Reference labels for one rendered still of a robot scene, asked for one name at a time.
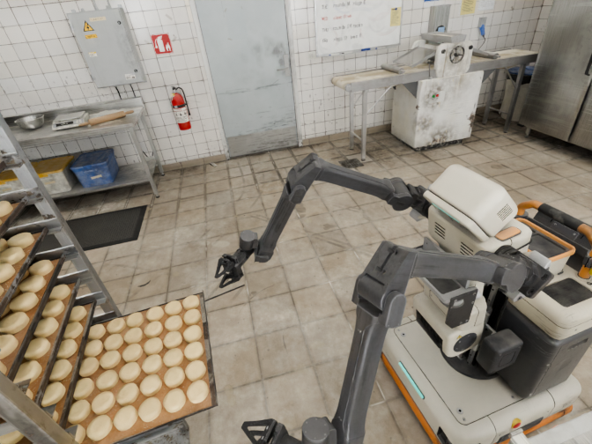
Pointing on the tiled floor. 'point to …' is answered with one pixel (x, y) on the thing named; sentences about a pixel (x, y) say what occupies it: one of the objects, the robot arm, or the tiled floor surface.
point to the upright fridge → (563, 77)
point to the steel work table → (144, 171)
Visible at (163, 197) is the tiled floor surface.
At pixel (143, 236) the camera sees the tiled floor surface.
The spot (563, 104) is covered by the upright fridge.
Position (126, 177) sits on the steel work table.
